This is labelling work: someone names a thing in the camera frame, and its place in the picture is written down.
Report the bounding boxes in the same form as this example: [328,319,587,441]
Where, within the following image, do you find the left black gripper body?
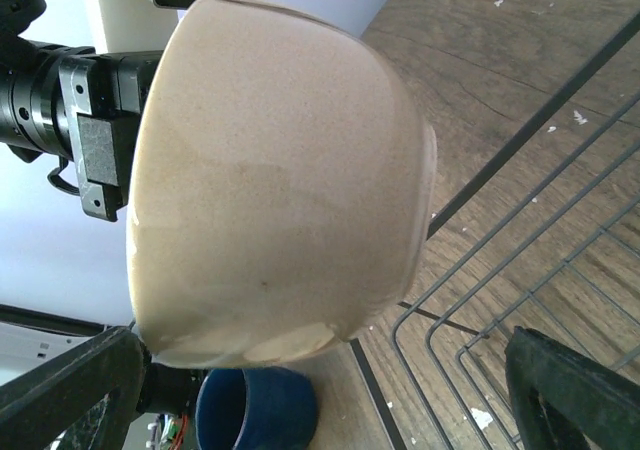
[59,51,162,222]

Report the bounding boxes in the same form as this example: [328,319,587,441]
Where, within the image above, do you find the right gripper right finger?
[505,326,639,449]

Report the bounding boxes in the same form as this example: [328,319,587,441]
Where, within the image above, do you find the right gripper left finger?
[1,327,150,449]

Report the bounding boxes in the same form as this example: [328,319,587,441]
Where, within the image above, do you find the dark blue ceramic mug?
[194,367,319,449]

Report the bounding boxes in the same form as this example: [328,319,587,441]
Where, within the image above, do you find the cream ceramic bowl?
[126,0,437,368]

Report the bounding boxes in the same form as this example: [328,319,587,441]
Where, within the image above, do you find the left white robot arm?
[1,0,196,222]

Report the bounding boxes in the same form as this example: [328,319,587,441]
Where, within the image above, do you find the grey wire dish rack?
[391,95,639,449]

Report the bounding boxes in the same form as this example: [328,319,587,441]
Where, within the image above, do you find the black aluminium frame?
[0,12,640,450]

